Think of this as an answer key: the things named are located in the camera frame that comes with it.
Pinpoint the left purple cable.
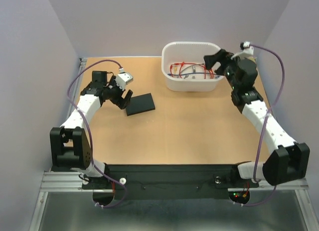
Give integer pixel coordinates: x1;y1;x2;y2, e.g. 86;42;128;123
67;60;128;209

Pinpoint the aluminium rail frame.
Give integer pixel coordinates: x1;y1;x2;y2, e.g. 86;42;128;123
32;57;319;231

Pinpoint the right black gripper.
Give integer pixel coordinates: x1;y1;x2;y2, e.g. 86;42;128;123
204;49;247;91

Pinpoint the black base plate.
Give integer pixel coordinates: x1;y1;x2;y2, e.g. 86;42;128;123
80;164;258;205

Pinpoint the blue patch cable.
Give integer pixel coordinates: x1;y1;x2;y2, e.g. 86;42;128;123
166;71;190;79

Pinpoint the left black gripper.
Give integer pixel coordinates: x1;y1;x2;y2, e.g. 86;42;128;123
103;76;132;109

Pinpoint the white plastic tub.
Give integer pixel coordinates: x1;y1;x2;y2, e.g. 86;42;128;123
161;41;223;92

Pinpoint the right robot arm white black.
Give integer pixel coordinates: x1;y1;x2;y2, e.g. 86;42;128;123
203;49;310;186

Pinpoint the grey patch cable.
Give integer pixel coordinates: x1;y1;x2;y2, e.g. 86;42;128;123
178;63;206;80

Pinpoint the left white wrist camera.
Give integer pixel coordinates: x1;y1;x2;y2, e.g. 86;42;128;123
116;72;134;90

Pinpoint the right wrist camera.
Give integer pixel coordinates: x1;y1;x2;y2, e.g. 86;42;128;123
231;41;254;60

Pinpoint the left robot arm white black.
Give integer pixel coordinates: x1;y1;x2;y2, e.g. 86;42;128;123
49;69;133;188

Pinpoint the small metal clip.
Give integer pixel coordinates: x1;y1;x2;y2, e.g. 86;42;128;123
192;66;196;79

